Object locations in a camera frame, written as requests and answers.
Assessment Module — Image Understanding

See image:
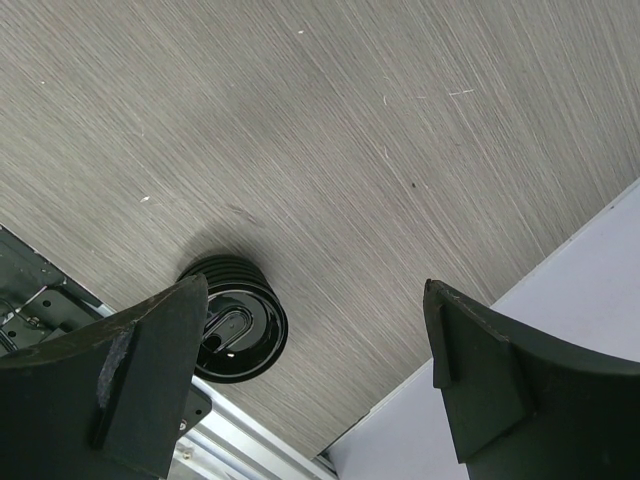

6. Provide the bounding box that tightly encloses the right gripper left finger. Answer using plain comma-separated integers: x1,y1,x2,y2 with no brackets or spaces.
1,275,207,479

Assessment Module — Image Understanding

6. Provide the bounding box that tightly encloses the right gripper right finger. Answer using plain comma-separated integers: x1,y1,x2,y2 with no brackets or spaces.
423,280,639,479

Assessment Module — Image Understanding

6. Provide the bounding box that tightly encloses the black lid stack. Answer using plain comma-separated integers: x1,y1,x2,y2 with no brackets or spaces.
179,254,288,384

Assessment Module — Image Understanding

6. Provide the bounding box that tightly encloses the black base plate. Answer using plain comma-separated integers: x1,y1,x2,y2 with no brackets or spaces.
1,226,115,356

